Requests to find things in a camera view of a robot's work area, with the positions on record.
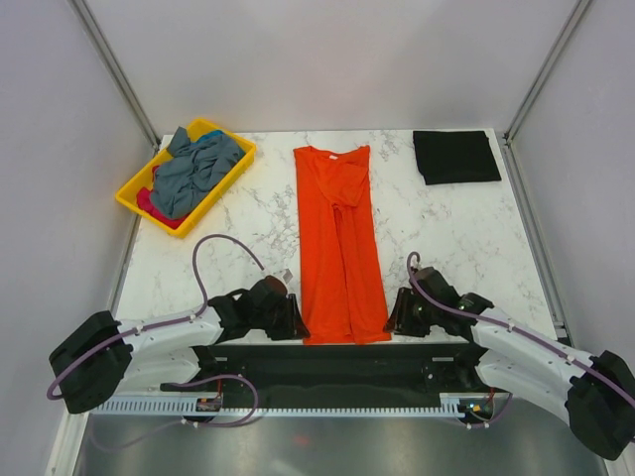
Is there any orange t shirt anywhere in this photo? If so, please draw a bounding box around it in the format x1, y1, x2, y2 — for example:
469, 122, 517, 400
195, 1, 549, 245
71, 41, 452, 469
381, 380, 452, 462
294, 145, 391, 345

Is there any aluminium frame post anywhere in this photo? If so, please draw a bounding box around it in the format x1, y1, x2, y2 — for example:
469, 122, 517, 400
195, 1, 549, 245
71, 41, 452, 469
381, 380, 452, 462
503, 0, 594, 145
67, 0, 161, 152

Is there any pink red t shirt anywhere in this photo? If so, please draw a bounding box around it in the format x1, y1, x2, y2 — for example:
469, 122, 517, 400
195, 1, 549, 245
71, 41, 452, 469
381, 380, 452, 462
136, 166, 188, 229

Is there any right aluminium frame post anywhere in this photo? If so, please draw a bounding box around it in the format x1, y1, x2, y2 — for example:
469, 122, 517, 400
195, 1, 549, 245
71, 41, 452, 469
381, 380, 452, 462
503, 0, 594, 145

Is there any folded black t shirt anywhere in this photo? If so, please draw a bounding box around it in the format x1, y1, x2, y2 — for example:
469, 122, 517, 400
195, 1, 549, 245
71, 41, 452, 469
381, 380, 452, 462
413, 131, 502, 185

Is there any left aluminium frame post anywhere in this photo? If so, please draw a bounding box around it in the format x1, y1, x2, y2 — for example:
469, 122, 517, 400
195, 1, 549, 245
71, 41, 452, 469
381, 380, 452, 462
67, 0, 161, 152

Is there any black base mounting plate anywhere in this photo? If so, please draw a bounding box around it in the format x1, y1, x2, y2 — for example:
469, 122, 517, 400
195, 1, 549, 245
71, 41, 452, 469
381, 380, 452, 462
190, 343, 505, 409

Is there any teal blue t shirt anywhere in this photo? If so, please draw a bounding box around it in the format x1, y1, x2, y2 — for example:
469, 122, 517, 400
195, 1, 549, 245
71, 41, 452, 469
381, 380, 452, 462
195, 129, 224, 144

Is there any grey t shirt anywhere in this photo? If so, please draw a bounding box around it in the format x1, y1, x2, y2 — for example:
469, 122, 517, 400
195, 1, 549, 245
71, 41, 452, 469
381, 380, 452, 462
153, 127, 245, 214

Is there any white slotted cable duct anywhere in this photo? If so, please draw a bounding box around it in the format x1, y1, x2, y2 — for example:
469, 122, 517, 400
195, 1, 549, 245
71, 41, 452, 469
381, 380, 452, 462
91, 394, 464, 418

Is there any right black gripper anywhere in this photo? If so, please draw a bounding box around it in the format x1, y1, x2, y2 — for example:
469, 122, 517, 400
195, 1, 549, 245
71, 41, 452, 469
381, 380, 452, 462
382, 287, 440, 338

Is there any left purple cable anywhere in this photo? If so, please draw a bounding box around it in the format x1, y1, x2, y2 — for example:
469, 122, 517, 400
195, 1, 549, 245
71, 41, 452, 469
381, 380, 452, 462
45, 235, 267, 452

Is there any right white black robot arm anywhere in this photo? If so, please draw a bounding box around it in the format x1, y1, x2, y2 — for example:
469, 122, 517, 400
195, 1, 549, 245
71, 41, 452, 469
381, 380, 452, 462
387, 267, 634, 461

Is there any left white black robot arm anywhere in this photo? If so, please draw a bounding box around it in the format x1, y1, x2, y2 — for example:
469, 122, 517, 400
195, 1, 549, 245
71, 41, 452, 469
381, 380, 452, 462
47, 276, 310, 415

